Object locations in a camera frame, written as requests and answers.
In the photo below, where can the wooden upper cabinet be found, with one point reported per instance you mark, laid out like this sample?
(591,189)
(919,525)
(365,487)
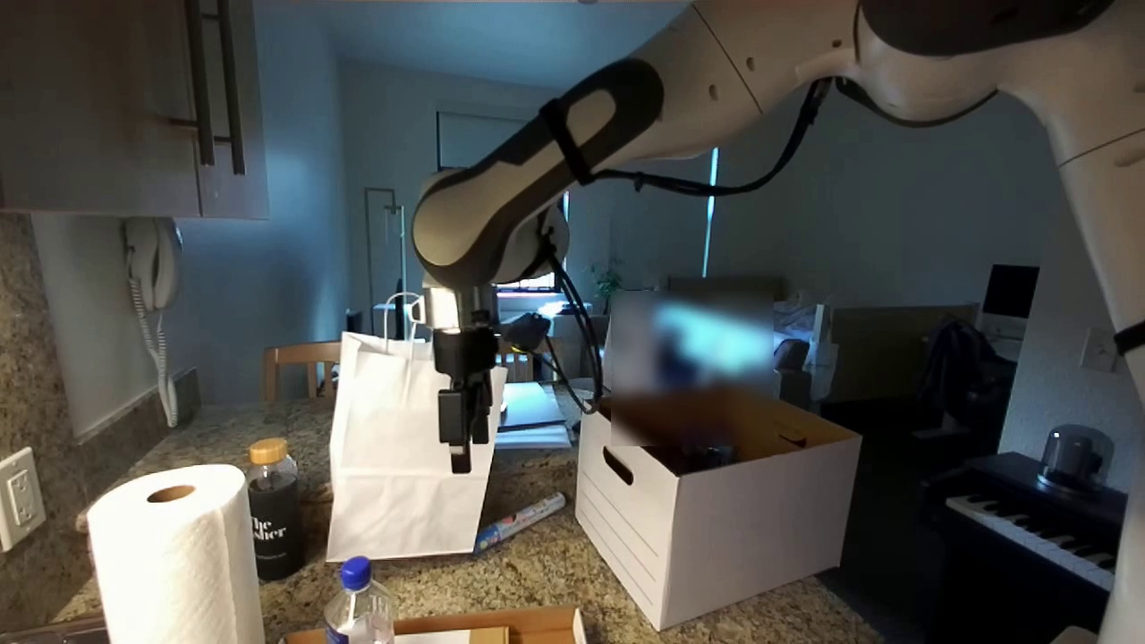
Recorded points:
(129,109)

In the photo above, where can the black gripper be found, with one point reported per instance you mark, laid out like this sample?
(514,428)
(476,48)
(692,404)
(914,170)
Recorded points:
(464,404)

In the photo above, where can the wooden chair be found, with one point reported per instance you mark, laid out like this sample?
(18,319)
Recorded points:
(315,361)

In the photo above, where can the shallow cardboard tray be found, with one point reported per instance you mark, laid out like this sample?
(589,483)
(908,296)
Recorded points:
(495,627)

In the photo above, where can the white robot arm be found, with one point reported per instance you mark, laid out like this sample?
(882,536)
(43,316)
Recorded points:
(1080,66)

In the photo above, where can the black keyboard piano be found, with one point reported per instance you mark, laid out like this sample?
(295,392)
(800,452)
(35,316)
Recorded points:
(1020,562)

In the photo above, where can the white wall phone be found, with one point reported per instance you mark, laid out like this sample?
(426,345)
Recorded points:
(152,283)

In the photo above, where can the white paper towel roll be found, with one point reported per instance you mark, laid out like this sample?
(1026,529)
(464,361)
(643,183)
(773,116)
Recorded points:
(172,559)

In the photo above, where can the white paper bag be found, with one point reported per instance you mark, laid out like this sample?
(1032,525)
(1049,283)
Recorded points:
(394,491)

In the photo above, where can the wall light switch plate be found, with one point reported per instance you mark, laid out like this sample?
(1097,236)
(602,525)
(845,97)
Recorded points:
(18,499)

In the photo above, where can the white cardboard storage box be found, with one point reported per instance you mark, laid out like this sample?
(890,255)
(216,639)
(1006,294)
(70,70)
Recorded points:
(709,494)

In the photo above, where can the dark glass jar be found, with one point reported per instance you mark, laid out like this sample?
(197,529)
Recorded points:
(278,508)

